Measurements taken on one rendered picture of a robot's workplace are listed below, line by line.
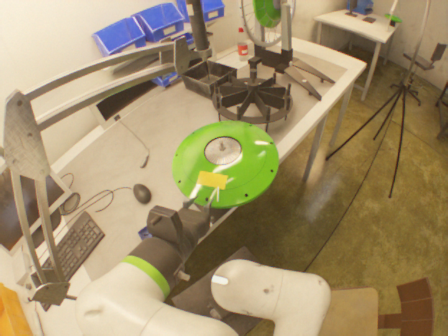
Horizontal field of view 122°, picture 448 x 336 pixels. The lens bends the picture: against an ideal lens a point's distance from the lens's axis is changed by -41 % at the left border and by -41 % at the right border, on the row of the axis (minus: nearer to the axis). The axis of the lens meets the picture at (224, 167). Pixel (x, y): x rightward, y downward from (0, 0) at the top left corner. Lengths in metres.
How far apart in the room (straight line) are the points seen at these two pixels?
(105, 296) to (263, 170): 0.45
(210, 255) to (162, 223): 1.26
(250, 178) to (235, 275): 0.24
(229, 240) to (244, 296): 1.15
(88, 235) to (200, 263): 0.97
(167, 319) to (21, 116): 0.34
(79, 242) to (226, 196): 0.59
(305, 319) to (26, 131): 0.62
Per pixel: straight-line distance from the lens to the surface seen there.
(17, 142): 0.38
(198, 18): 0.58
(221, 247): 1.59
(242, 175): 0.53
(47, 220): 0.46
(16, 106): 0.36
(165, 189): 0.77
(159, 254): 0.33
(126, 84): 0.44
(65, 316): 0.90
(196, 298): 0.75
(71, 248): 0.89
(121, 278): 0.30
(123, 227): 0.78
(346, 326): 1.00
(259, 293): 0.48
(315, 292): 0.50
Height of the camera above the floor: 1.52
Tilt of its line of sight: 53 degrees down
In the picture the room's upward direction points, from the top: 12 degrees counter-clockwise
